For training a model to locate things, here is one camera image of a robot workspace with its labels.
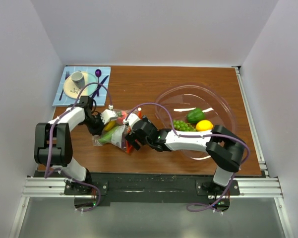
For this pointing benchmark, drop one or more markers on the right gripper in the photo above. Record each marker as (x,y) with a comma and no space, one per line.
(132,136)

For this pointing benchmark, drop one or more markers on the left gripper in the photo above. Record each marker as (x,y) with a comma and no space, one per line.
(98,130)

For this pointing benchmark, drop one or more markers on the clear zip top bag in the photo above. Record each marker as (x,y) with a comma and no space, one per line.
(118,138)

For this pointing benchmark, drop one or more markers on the green fake grapes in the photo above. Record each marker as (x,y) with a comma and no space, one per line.
(181,125)

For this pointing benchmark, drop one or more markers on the large clear plastic bowl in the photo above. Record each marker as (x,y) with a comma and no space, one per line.
(180,100)

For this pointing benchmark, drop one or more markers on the green fake bell pepper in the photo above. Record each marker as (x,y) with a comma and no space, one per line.
(196,115)

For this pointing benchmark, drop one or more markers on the yellow fake lemon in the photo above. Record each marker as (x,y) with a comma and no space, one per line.
(204,125)

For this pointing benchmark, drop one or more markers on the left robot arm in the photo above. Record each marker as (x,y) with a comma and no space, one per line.
(53,146)

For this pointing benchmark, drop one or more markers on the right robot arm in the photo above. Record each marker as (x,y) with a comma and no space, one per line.
(225,148)

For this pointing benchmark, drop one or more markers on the green fake cucumber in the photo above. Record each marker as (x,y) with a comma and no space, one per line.
(106,138)

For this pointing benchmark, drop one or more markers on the fake peach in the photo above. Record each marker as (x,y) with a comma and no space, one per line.
(121,116)

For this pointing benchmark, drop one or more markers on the blue checked placemat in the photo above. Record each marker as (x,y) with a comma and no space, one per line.
(62,100)

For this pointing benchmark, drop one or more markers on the dark blue plastic knife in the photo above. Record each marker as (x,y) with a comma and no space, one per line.
(96,93)

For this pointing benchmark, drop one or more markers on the beige and green plate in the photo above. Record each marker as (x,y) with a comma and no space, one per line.
(71,90)

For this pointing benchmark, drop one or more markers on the grey cup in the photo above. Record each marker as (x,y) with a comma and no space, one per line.
(78,79)

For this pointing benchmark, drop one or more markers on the purple plastic spoon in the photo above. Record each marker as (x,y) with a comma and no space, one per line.
(98,74)

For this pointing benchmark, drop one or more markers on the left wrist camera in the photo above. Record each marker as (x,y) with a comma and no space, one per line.
(109,115)

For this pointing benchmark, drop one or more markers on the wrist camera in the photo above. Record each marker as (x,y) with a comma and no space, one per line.
(109,115)
(131,120)

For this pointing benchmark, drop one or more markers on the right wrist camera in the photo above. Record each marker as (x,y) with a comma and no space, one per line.
(131,120)

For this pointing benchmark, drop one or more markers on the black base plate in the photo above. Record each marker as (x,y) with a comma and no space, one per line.
(143,188)

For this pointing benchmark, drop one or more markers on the aluminium rail frame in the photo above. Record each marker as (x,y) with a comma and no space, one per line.
(258,212)

